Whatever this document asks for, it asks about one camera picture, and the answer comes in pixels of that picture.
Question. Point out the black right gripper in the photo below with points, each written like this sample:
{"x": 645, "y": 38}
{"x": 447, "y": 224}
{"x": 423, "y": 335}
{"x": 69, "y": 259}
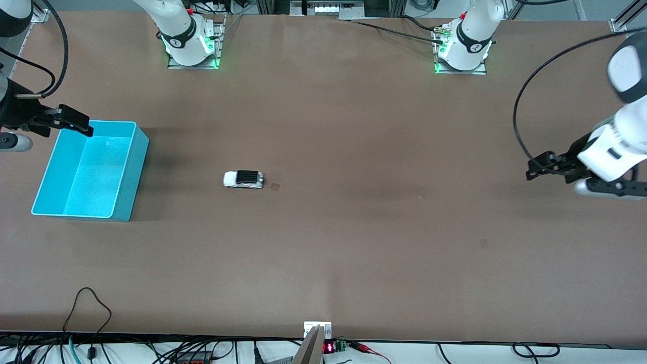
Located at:
{"x": 17, "y": 114}

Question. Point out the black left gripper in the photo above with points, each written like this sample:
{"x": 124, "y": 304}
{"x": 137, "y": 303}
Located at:
{"x": 570, "y": 158}

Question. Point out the white jeep toy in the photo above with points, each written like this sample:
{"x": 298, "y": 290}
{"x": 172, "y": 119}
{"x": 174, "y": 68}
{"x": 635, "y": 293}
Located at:
{"x": 242, "y": 179}

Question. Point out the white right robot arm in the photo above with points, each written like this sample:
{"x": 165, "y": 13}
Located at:
{"x": 177, "y": 25}

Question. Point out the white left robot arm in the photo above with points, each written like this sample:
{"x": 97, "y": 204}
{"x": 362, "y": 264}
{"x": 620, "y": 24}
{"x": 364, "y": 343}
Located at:
{"x": 472, "y": 30}

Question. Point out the turquoise plastic bin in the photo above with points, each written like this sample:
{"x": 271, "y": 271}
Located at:
{"x": 91, "y": 177}

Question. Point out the aluminium corner profile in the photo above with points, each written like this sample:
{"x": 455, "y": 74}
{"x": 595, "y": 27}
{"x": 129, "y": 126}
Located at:
{"x": 40, "y": 14}
{"x": 624, "y": 23}

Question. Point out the grey metal control box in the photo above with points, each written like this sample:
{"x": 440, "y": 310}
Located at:
{"x": 328, "y": 9}

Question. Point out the small red digit display module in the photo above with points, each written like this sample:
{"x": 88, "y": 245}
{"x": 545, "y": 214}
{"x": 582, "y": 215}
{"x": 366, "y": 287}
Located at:
{"x": 334, "y": 347}

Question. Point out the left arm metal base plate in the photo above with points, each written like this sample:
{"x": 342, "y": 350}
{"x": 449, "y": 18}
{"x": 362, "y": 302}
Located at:
{"x": 480, "y": 71}

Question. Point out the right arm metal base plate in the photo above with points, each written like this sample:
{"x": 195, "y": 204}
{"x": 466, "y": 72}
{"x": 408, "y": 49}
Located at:
{"x": 220, "y": 40}

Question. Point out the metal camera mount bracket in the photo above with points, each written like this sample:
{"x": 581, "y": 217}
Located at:
{"x": 316, "y": 338}

